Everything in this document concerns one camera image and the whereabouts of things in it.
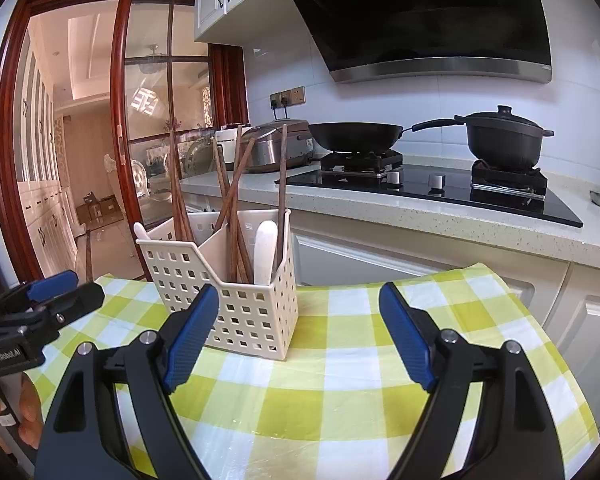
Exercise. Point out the black power plug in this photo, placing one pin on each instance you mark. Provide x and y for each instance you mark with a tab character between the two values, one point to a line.
277	102

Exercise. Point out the black frying pan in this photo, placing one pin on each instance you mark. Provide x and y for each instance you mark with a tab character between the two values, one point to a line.
355	135

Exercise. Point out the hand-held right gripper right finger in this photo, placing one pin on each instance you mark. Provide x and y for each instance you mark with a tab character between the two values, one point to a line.
405	340

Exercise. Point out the cardboard boxes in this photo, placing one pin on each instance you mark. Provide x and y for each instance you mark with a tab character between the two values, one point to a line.
100	207

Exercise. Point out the white ceramic soup spoon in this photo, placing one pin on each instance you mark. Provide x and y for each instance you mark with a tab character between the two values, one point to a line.
141	231
266	250

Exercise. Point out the black glass gas cooktop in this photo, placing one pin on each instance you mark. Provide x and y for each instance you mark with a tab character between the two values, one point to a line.
455	195

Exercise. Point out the black pot with lid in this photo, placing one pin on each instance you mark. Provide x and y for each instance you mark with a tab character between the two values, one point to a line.
502	142

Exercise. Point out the white electric cooker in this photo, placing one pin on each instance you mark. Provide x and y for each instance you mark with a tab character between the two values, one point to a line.
225	135

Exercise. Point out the green checked tablecloth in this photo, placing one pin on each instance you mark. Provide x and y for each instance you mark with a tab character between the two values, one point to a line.
355	320

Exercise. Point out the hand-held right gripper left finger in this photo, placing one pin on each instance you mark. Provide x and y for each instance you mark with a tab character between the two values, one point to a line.
190	340

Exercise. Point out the white hallway cabinets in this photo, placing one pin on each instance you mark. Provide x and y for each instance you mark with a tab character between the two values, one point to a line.
45	210

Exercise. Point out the black range hood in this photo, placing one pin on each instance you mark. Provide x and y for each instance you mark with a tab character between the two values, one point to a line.
420	15

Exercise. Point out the speckled kitchen countertop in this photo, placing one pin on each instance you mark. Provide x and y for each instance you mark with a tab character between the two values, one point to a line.
430	225

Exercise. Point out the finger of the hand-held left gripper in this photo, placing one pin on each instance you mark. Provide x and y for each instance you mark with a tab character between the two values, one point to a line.
52	284
75	302

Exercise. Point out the silver stove knob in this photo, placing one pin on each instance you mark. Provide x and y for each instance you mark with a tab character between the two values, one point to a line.
394	177
436	182

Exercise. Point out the white perforated plastic basket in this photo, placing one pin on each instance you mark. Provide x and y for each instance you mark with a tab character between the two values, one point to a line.
250	310

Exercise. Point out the person's left hand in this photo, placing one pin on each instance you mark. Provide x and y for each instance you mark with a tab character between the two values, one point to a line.
30	410

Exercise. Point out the silver rice cooker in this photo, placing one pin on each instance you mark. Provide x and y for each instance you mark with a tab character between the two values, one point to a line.
295	147

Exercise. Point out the wooden glass sliding door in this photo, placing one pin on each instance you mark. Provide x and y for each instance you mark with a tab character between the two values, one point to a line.
120	110

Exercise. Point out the red wooden door frame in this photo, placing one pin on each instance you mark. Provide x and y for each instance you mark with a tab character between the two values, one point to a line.
5	135

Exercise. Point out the white ornate dining chair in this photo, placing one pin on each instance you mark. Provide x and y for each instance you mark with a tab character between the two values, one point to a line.
137	177

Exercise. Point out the gold wall socket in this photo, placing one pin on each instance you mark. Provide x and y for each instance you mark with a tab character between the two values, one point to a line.
295	95

